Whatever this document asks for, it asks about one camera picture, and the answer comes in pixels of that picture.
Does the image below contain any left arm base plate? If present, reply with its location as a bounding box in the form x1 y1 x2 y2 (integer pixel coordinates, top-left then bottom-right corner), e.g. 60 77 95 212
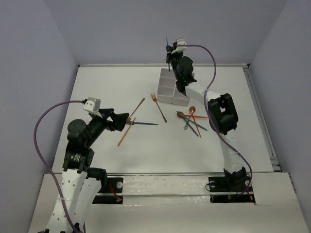
93 177 123 204

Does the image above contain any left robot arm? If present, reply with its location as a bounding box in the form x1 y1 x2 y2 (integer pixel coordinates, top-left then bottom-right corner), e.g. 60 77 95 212
45 108 119 233

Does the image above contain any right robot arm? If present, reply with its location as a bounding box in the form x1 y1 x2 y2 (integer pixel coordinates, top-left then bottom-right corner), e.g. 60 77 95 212
166 39 253 198

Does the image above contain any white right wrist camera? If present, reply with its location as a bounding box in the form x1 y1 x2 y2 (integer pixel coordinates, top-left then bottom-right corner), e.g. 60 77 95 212
171 38 187 54

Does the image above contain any left white organizer box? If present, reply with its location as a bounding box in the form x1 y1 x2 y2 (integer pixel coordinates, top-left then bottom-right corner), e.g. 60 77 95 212
156 68 176 104

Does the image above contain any orange chopstick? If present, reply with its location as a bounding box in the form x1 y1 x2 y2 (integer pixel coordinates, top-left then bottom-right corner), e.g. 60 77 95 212
117 117 136 147
193 119 202 138

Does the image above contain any dark blue fork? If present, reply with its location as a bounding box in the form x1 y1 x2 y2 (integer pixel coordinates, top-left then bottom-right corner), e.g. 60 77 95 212
126 121 158 125

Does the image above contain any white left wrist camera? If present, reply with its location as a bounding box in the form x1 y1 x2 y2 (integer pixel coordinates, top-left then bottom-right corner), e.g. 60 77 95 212
83 97 102 117

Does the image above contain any orange plastic spoon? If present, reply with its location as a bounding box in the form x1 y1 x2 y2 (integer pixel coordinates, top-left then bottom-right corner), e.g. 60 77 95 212
176 111 208 119

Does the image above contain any white organizer box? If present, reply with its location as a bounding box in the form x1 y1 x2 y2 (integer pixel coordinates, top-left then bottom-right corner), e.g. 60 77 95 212
172 79 190 107
156 68 176 104

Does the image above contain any teal chopstick in pile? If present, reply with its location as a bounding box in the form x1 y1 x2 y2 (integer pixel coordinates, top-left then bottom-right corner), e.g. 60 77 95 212
176 106 208 138

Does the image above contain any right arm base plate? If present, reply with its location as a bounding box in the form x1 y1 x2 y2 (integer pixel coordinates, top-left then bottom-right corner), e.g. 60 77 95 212
205 176 256 204

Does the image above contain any right white organizer box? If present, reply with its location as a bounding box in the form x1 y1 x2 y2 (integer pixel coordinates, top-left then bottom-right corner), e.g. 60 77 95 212
172 79 190 107

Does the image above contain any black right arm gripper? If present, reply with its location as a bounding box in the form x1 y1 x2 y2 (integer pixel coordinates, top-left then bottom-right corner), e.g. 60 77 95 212
166 45 184 80

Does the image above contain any orange chopstick in pile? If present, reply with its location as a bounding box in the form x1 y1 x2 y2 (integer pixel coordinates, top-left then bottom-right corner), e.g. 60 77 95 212
193 119 202 138

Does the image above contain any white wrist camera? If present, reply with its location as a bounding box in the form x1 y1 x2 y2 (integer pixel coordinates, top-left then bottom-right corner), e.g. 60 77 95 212
171 38 187 54
83 97 102 117

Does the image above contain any copper fork long handle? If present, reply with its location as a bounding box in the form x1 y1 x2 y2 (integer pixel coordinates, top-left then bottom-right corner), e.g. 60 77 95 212
127 98 145 121

